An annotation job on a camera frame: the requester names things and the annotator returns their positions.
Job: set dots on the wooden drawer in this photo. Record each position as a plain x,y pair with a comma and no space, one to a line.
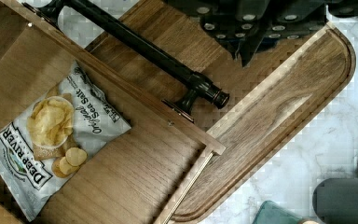
137,178

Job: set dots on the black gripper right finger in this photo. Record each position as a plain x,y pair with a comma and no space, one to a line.
272,20

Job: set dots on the Deep River chips bag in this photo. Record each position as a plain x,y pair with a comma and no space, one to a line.
64,127

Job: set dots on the dark grey cup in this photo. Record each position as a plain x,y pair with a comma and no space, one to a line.
335,201

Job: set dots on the black drawer handle bar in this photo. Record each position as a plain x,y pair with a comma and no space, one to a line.
197,84

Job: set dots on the wooden tray with rim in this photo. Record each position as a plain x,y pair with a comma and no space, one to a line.
268,117

